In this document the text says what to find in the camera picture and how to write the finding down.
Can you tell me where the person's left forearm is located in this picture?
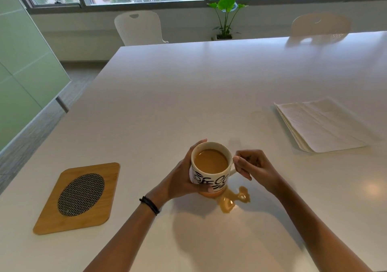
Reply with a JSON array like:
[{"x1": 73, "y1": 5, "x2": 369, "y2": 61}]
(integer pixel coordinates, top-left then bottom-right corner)
[{"x1": 83, "y1": 197, "x2": 170, "y2": 272}]

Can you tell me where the wooden trivet with mesh oval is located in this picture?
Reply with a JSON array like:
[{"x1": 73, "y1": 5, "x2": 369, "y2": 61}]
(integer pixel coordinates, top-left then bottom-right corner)
[{"x1": 33, "y1": 162, "x2": 121, "y2": 235}]

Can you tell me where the milky coffee in mug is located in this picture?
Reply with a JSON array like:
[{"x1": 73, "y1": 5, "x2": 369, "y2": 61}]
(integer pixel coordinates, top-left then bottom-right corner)
[{"x1": 194, "y1": 149, "x2": 228, "y2": 174}]

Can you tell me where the stack of white paper napkins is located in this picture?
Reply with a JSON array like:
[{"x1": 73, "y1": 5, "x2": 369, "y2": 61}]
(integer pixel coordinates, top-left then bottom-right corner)
[{"x1": 274, "y1": 97, "x2": 379, "y2": 154}]

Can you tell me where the person's left hand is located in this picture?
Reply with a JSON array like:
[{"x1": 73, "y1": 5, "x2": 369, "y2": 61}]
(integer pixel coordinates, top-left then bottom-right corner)
[{"x1": 147, "y1": 139, "x2": 212, "y2": 206}]

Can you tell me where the green leafy potted plant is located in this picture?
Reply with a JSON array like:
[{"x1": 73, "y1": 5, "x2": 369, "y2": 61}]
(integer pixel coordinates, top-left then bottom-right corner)
[{"x1": 207, "y1": 0, "x2": 249, "y2": 39}]

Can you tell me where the white mug with black print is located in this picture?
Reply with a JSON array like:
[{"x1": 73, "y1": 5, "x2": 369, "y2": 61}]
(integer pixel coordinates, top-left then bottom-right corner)
[{"x1": 189, "y1": 142, "x2": 238, "y2": 195}]

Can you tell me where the white plastic chair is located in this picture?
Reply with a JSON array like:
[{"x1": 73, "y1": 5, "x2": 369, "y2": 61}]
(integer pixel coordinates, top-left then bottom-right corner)
[
  {"x1": 289, "y1": 13, "x2": 352, "y2": 38},
  {"x1": 114, "y1": 10, "x2": 169, "y2": 47}
]

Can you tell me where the spilled coffee puddle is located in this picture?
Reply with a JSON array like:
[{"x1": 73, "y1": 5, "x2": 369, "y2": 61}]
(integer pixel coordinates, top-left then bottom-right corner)
[{"x1": 212, "y1": 185, "x2": 251, "y2": 214}]

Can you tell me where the black braided wristband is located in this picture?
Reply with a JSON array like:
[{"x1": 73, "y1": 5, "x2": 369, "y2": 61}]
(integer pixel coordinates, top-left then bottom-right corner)
[{"x1": 139, "y1": 196, "x2": 160, "y2": 216}]

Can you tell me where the person's right hand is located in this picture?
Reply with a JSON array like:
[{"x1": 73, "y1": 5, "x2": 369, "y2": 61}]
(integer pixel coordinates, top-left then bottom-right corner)
[{"x1": 232, "y1": 150, "x2": 286, "y2": 195}]

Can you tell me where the person's right forearm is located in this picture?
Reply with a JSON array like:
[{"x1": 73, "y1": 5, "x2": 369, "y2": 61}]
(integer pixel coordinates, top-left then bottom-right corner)
[{"x1": 272, "y1": 182, "x2": 374, "y2": 272}]

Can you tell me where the frosted green glass partition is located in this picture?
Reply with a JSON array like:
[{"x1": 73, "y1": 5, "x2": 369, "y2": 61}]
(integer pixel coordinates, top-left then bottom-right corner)
[{"x1": 0, "y1": 0, "x2": 72, "y2": 153}]

